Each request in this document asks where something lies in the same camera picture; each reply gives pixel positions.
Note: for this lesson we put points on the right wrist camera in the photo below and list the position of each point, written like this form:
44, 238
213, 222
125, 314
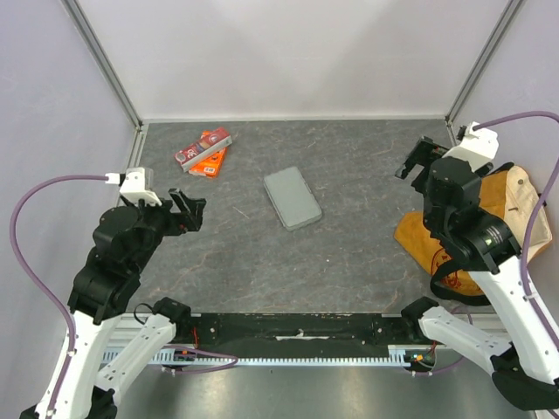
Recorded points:
478, 146

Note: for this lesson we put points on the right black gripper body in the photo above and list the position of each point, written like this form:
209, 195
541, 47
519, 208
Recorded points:
422, 158

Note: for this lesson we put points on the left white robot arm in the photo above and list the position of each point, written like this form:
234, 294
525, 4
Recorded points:
80, 387

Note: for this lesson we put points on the grey slotted cable duct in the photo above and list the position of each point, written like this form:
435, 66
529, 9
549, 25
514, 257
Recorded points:
170, 357

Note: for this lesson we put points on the aluminium frame rail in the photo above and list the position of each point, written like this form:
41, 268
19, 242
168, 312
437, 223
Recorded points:
128, 328

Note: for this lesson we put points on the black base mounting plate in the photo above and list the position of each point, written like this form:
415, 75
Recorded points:
299, 335

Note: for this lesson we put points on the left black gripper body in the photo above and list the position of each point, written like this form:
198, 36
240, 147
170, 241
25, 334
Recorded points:
157, 221

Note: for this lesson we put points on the orange red cardboard box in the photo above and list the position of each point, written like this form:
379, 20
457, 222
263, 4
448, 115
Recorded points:
205, 156

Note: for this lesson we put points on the grey plastic tool case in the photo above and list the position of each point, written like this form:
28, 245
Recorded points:
292, 198

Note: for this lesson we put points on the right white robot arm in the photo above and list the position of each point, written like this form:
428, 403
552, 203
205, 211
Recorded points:
479, 306

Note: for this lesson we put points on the tan canvas tool bag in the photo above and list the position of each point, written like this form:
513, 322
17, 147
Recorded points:
507, 193

